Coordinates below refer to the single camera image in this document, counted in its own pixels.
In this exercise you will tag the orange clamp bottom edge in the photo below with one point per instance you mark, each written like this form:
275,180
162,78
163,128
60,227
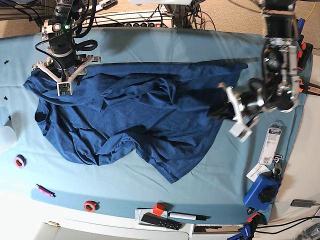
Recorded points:
253,216

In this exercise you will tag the pink marker pen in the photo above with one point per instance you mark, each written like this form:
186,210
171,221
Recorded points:
45,191

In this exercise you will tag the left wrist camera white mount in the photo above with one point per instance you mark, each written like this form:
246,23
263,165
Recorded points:
242,128

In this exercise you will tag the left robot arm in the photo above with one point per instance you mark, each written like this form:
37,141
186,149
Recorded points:
279,87

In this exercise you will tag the orange black clamp upper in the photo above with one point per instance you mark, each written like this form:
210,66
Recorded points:
303,55

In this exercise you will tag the teal table cloth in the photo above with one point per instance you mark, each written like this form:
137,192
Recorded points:
215,187

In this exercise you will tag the blue clamp bottom edge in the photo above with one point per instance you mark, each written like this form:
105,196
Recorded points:
246,233

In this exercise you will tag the red tape roll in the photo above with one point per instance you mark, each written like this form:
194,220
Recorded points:
91,206

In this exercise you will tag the white paper tag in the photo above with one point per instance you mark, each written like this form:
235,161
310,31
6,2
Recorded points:
257,170

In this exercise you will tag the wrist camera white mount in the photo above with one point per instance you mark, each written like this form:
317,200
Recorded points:
242,128
65,87

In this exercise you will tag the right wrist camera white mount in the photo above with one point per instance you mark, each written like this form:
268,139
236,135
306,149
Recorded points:
65,87

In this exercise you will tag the grey packaged tool card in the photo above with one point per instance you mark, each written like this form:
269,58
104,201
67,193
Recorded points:
271,142

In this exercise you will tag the grey phone on table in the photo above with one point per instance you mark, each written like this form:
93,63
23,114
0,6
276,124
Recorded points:
302,203

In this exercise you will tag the blue box black knob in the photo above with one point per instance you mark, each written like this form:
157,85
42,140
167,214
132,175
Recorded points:
262,192

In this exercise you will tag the red cube block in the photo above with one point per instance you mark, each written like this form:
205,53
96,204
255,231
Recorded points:
158,209

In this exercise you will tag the silver carabiner keys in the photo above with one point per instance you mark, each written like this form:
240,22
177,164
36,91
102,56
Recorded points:
277,167

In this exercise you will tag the white black marker pen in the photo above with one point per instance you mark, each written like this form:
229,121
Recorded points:
183,216

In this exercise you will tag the orange black clamp lower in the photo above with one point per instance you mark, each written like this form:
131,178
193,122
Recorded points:
308,88

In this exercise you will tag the blue t-shirt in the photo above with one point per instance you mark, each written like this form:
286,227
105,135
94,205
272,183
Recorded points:
159,110

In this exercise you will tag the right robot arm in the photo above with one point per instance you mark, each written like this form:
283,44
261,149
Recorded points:
71,19

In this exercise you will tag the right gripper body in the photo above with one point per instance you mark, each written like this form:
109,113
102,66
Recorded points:
65,62

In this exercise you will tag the black remote control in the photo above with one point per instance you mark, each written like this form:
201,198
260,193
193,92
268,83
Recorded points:
159,221

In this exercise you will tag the orange black clamp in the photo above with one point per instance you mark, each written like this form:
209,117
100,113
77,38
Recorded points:
303,55
308,88

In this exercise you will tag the purple tape roll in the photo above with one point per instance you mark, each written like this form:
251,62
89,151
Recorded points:
20,161

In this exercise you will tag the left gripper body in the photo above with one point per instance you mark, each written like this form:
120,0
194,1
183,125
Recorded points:
250,103

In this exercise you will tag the white power strip red switch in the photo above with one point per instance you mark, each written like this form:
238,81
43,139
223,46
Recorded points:
143,24

